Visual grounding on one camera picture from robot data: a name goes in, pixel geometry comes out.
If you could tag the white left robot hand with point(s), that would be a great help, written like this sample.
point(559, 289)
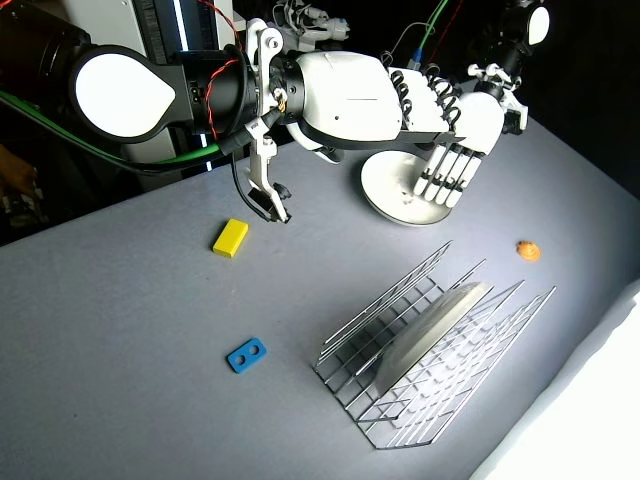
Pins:
point(480, 125)

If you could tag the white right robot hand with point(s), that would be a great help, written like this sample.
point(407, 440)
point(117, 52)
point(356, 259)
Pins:
point(350, 100)

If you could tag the white plate with dark rim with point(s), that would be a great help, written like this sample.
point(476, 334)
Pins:
point(390, 185)

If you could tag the white plate with small smudge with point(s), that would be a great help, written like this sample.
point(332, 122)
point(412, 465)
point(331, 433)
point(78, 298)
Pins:
point(430, 335)

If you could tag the spare white robot hand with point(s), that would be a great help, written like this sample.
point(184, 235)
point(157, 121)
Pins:
point(305, 27)

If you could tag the orange swirl cookie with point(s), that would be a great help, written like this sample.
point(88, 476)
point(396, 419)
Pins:
point(529, 251)

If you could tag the yellow rectangular block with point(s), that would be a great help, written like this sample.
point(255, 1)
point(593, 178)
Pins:
point(231, 237)

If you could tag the blue block with two holes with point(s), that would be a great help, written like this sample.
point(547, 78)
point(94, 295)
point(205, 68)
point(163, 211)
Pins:
point(239, 364)

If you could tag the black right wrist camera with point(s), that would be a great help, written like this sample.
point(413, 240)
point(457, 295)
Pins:
point(272, 202)

